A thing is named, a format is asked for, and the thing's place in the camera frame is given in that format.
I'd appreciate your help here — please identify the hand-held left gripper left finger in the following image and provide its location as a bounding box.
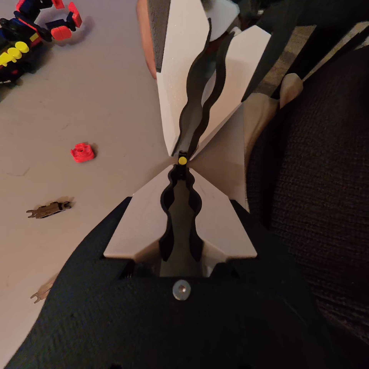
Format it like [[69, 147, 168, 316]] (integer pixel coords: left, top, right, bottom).
[[103, 164, 177, 277]]

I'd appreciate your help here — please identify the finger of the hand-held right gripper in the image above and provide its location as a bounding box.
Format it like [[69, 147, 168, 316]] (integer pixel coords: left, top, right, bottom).
[[156, 0, 213, 157], [186, 0, 272, 159]]

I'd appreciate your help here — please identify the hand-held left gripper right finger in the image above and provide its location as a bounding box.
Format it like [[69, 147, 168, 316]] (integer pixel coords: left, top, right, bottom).
[[187, 168, 258, 277]]

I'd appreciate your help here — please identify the black lego piece yellow stud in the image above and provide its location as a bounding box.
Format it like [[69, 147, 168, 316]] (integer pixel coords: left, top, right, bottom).
[[177, 150, 188, 180]]

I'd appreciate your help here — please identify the black lego clip plate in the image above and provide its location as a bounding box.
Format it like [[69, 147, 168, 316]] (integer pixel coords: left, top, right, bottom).
[[26, 201, 72, 219], [30, 274, 59, 304]]

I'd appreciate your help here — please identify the red lego piece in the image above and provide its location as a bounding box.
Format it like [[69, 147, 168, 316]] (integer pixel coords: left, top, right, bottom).
[[70, 143, 96, 163]]

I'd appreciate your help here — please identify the red yellow black lego figure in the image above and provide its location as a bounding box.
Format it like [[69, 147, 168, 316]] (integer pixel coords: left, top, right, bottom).
[[0, 0, 84, 85]]

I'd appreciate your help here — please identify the person's right hand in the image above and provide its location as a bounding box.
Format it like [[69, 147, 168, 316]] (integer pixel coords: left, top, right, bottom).
[[137, 0, 158, 80]]

